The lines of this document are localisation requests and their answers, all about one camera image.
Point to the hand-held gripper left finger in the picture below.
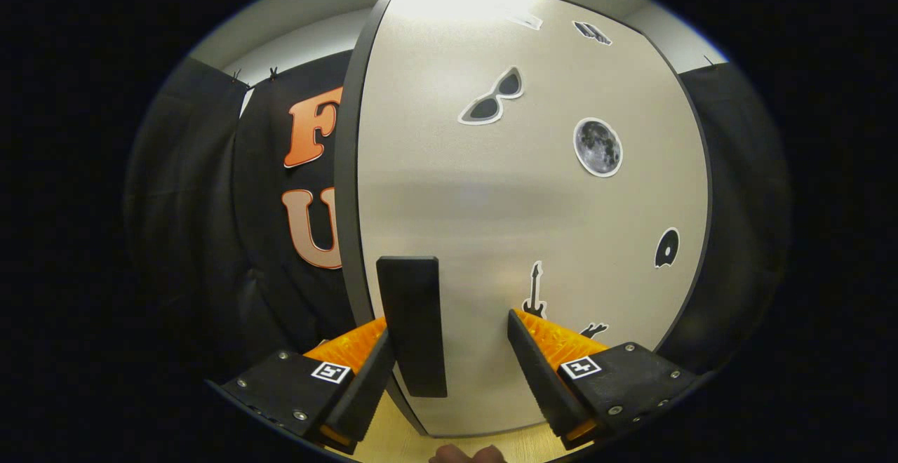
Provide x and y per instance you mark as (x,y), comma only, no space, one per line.
(368,386)

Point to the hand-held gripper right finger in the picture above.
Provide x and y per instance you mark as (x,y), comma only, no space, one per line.
(537,379)

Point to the grey shoe cabinet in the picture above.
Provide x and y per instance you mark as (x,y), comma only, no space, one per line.
(345,182)

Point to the black backdrop cloth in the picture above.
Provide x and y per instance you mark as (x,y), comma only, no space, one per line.
(189,224)

